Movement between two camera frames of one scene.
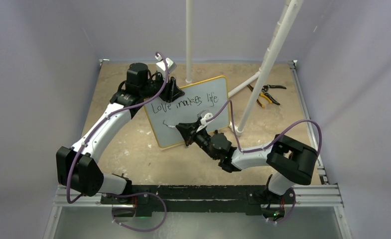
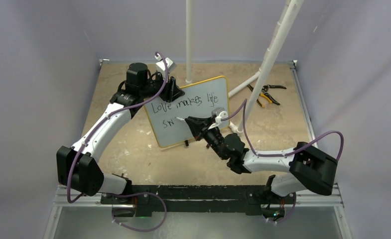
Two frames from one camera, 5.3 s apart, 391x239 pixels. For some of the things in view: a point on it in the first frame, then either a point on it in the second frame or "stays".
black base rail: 150,198 stays
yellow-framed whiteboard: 210,97 stays
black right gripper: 189,130 to 198,125
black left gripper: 171,91 stays
